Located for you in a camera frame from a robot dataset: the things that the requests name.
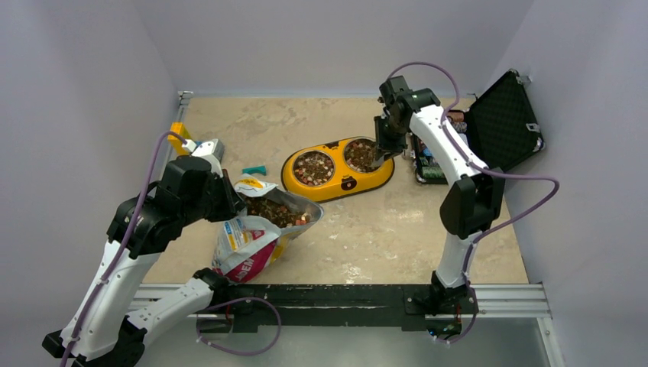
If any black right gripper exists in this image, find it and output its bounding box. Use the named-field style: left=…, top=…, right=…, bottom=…
left=374, top=114, right=407, bottom=161

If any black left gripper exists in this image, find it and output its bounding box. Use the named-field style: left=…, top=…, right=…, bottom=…
left=180, top=167, right=247, bottom=226

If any white yellow pet food bag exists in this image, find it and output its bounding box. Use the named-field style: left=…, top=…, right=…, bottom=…
left=211, top=174, right=324, bottom=283

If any metal food scoop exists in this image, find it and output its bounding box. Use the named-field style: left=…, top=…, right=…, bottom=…
left=369, top=152, right=387, bottom=169

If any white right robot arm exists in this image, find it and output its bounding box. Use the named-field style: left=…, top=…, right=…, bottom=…
left=373, top=76, right=504, bottom=311

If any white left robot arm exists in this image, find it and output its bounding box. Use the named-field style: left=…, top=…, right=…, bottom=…
left=42, top=154, right=245, bottom=366

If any yellow double pet bowl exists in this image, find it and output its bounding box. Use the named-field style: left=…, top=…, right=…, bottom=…
left=281, top=136, right=395, bottom=203

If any teal arch block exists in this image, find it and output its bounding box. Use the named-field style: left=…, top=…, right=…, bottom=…
left=241, top=165, right=267, bottom=176

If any yellow toy brick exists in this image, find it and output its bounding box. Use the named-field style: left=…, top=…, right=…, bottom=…
left=167, top=122, right=195, bottom=156

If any black poker chip case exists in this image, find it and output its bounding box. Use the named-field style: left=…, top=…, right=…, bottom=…
left=381, top=69, right=544, bottom=184

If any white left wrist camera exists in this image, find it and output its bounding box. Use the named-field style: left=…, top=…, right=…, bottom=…
left=181, top=138, right=225, bottom=165

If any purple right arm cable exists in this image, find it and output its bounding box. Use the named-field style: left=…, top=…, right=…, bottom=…
left=384, top=61, right=560, bottom=284

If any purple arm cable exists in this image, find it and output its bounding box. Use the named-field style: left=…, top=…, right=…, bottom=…
left=384, top=61, right=560, bottom=284
left=60, top=132, right=188, bottom=367

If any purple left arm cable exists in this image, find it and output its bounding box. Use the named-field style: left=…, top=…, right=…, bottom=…
left=60, top=132, right=188, bottom=367

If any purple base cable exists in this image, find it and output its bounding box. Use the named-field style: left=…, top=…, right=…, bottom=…
left=196, top=297, right=283, bottom=357

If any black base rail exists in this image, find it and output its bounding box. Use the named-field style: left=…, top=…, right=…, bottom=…
left=131, top=283, right=552, bottom=334

